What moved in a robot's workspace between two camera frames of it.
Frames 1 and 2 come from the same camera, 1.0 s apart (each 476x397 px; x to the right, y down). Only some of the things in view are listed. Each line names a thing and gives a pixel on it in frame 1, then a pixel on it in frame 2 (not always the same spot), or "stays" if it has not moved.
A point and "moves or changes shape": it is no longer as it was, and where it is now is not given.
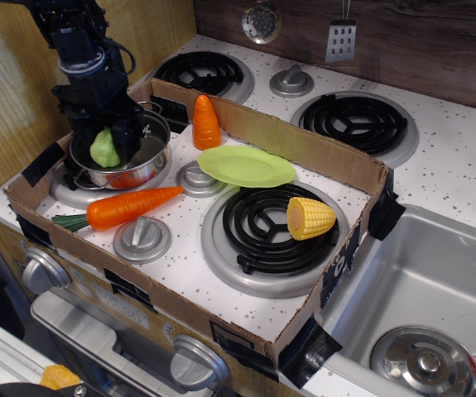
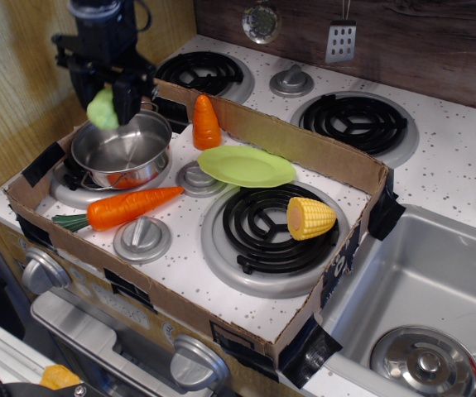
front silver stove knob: [142, 240] stays
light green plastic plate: [246, 166] stays
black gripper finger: [83, 134] -> [86, 78]
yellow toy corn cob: [305, 218] stays
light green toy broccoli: [103, 150] moves or changes shape
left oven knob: [42, 272] stays
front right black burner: [246, 243] stays
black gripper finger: [127, 133] -> [127, 93]
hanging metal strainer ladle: [261, 22] stays
